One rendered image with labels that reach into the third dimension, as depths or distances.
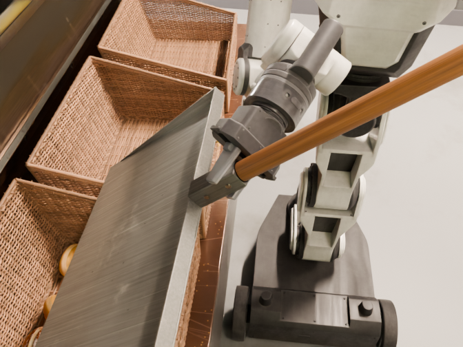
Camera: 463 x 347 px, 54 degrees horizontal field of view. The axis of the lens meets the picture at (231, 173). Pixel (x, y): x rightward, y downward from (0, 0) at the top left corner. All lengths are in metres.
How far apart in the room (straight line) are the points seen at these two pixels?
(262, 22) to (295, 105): 0.34
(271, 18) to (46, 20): 0.76
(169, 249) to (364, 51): 0.59
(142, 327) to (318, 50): 0.45
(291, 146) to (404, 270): 1.59
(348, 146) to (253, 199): 1.07
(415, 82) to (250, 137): 0.23
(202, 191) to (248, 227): 1.48
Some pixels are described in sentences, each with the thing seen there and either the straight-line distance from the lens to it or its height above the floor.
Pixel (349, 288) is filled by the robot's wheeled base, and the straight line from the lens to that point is 1.81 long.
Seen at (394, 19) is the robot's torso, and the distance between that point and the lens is 0.98.
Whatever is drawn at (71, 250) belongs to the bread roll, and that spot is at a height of 0.65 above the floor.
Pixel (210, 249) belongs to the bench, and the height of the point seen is 0.58.
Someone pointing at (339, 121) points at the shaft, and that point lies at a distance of 0.56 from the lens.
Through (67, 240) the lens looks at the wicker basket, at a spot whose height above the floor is 0.60.
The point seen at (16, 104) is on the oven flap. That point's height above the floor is 0.98.
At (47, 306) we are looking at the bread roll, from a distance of 1.26.
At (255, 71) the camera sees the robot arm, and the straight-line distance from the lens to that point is 0.95.
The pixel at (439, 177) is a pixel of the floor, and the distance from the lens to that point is 2.58.
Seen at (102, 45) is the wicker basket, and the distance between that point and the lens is 1.76.
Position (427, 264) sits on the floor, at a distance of 2.19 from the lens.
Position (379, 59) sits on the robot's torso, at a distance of 1.03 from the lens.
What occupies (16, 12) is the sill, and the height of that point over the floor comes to 1.15.
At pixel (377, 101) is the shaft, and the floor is 1.37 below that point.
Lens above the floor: 1.69
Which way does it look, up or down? 45 degrees down
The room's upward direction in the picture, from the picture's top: straight up
